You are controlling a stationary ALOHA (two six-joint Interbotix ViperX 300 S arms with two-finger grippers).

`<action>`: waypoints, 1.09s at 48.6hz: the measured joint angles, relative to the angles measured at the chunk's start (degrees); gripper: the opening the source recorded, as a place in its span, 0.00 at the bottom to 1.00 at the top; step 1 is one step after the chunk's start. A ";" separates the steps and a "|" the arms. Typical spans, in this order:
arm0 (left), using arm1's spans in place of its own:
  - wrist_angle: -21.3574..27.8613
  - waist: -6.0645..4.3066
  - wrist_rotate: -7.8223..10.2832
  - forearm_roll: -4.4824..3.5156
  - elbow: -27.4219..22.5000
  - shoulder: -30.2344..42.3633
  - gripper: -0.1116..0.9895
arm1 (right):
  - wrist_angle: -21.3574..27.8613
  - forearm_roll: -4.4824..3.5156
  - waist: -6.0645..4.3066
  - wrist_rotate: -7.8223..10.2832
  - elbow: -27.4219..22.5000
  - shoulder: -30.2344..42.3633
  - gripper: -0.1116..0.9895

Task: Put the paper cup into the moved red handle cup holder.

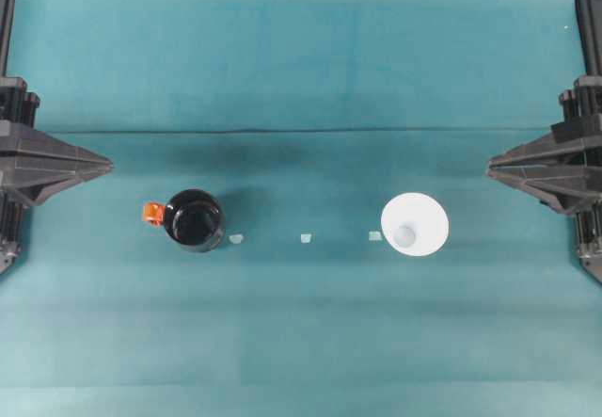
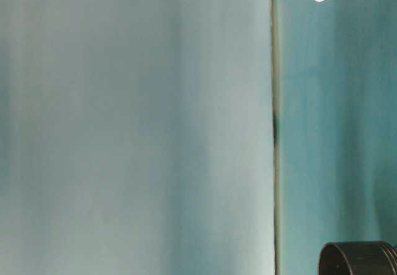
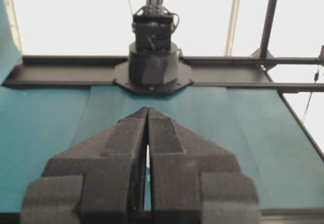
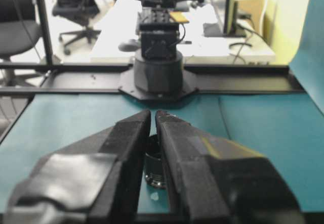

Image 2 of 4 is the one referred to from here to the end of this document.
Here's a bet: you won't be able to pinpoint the black cup holder red handle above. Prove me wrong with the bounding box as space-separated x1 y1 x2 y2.
316 240 397 275

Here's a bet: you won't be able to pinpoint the blue-green table cloth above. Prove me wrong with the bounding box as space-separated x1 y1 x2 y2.
272 0 397 275

